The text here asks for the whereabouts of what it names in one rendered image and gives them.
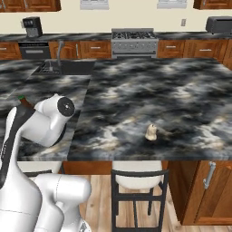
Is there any silver sink tap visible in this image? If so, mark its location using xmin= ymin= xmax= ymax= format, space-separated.
xmin=56 ymin=40 xmax=65 ymax=74

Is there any black dishwasher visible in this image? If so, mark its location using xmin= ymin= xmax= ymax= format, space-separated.
xmin=17 ymin=41 xmax=52 ymax=61

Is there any small beige candle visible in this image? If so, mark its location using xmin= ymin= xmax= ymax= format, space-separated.
xmin=144 ymin=123 xmax=159 ymax=141

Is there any wooden wall cabinet run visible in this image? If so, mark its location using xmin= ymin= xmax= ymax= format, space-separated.
xmin=0 ymin=0 xmax=63 ymax=13

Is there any wooden base cabinet run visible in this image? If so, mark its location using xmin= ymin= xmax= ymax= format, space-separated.
xmin=157 ymin=38 xmax=232 ymax=71
xmin=48 ymin=40 xmax=112 ymax=60

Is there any brown bottle with green cap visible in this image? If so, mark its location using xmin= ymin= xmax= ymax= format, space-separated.
xmin=17 ymin=95 xmax=34 ymax=110

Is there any black bar stool white seat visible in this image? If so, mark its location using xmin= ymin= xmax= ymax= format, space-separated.
xmin=111 ymin=160 xmax=169 ymax=232
xmin=16 ymin=160 xmax=63 ymax=178

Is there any dark sink basin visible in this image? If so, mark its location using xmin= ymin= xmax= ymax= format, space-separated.
xmin=31 ymin=59 xmax=97 ymax=76

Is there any silver stove with oven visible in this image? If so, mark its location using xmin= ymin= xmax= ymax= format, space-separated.
xmin=111 ymin=28 xmax=160 ymax=60

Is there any wooden island cabinet door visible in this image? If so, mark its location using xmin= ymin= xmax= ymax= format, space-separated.
xmin=182 ymin=160 xmax=232 ymax=227

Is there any silver cabinet door handle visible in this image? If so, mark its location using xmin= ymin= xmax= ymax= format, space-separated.
xmin=202 ymin=161 xmax=218 ymax=190

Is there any dark grey toaster oven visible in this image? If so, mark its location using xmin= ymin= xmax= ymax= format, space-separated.
xmin=205 ymin=15 xmax=232 ymax=35

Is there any black coffee machine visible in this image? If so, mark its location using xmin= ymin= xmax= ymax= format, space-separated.
xmin=22 ymin=16 xmax=44 ymax=39

